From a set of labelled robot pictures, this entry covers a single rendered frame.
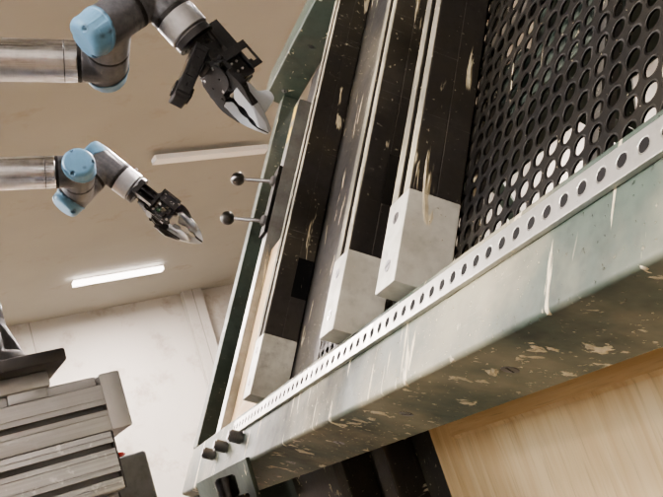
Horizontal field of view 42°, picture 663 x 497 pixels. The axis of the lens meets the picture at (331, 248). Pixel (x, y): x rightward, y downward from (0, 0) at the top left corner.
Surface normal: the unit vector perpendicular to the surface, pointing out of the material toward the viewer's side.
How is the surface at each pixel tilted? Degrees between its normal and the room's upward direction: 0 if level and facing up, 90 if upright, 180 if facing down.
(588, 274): 60
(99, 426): 90
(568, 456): 90
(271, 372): 90
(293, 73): 150
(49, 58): 114
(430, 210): 90
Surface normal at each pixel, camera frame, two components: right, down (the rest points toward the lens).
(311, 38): -0.18, 0.90
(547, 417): -0.90, 0.20
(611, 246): -0.93, -0.29
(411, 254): 0.32, -0.33
